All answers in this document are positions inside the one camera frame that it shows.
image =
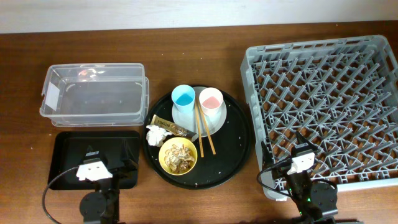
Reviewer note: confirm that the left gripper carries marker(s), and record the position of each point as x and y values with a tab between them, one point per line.
127	158

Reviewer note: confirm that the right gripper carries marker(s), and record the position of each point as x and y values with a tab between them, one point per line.
268	159

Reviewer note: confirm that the white tissue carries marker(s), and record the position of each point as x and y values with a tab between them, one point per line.
156	135

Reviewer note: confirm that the gold snack wrapper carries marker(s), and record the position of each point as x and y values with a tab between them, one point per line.
174	128

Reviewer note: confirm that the yellow bowl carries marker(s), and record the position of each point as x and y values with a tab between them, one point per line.
178	141

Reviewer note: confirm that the wooden chopstick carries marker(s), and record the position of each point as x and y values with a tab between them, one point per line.
206	126
197	117

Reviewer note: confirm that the blue cup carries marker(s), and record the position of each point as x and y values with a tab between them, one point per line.
183	97

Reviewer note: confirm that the pink cup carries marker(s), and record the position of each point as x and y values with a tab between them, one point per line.
210	100

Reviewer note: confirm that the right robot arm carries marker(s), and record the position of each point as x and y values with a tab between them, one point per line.
315	199

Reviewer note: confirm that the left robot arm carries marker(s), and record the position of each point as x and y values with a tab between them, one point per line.
102	205

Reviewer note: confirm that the grey dishwasher rack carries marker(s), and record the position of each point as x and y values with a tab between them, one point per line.
340	94

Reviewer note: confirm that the black rectangular tray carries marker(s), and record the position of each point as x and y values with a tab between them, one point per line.
70	148

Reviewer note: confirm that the clear plastic bin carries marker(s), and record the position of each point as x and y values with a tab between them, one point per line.
95	94

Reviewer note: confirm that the white plate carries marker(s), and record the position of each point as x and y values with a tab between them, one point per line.
188	121

